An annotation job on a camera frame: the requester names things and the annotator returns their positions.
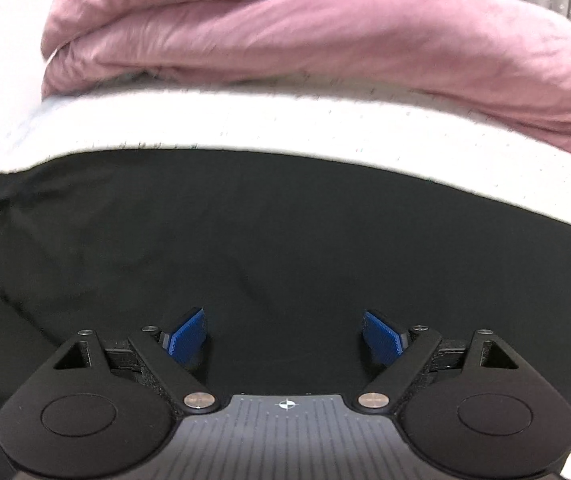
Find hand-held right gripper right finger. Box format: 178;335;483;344
354;309;521;413

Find pink duvet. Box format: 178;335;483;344
40;0;571;171

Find cherry print bed sheet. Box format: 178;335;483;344
0;72;571;235

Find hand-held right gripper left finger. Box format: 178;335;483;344
52;306;221;413

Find black pants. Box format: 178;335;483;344
0;147;571;466

